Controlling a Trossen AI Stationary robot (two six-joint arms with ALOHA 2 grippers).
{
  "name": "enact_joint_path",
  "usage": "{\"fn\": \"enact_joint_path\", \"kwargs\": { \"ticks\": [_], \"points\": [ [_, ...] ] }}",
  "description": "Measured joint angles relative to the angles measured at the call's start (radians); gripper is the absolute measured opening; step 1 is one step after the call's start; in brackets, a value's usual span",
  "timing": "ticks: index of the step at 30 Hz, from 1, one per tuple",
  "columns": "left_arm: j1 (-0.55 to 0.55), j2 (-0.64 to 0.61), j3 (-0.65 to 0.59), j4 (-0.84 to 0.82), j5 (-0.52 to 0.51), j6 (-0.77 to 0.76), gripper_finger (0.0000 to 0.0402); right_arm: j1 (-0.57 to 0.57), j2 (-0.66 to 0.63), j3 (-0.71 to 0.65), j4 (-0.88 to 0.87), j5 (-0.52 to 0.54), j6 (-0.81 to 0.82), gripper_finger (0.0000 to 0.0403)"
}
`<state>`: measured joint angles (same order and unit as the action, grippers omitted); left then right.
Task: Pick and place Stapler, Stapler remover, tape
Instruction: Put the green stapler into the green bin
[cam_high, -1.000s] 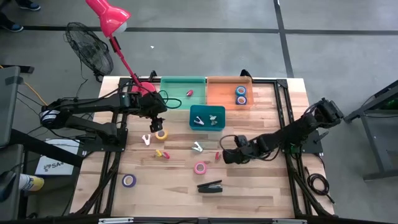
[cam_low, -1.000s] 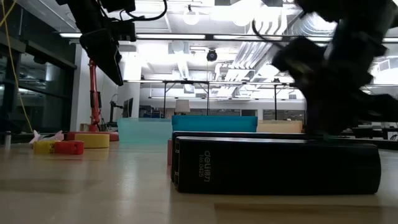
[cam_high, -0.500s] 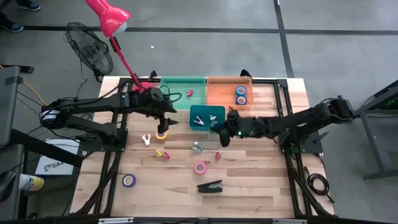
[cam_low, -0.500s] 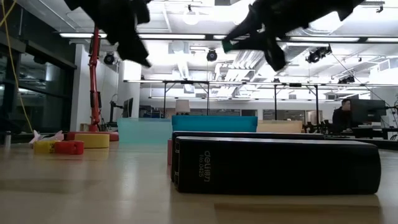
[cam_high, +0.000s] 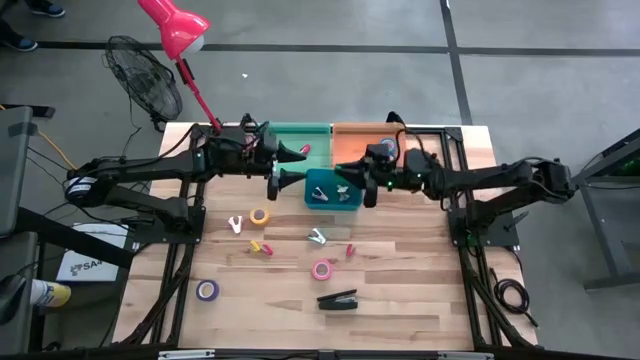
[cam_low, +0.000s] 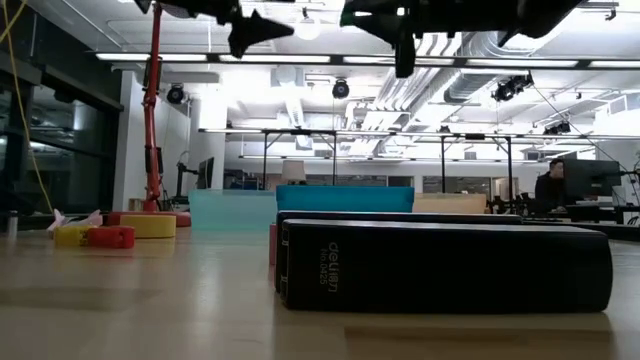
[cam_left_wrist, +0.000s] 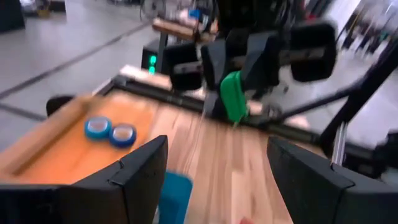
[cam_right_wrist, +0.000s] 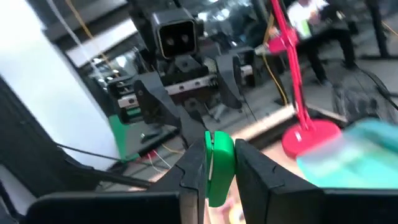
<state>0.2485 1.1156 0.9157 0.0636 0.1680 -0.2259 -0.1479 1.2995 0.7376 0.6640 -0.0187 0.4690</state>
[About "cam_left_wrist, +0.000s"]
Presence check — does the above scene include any dark blue tape roll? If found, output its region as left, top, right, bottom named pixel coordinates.
left=108, top=123, right=137, bottom=149

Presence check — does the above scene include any silver aluminium bar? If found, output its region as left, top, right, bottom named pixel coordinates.
left=331, top=121, right=348, bottom=166

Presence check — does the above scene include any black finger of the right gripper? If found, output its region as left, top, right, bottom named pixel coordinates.
left=242, top=30, right=282, bottom=91
left=201, top=39, right=229, bottom=91

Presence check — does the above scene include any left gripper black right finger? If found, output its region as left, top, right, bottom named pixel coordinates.
left=267, top=136, right=398, bottom=224

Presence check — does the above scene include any green mini stapler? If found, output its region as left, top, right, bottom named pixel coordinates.
left=220, top=70, right=249, bottom=124

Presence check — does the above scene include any blue plastic bin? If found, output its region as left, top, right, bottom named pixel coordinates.
left=157, top=170, right=193, bottom=224

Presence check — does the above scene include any light blue tape roll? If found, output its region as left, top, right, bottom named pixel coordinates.
left=83, top=116, right=113, bottom=141

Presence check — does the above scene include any orange translucent bin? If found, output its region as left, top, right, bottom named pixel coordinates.
left=0, top=90, right=162, bottom=187

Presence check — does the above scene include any wooden background table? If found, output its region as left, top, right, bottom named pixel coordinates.
left=151, top=15, right=220, bottom=44

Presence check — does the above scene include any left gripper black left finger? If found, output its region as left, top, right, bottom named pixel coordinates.
left=0, top=135, right=169, bottom=224

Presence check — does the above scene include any black computer with green light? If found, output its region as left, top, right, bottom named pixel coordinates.
left=141, top=39, right=165, bottom=75

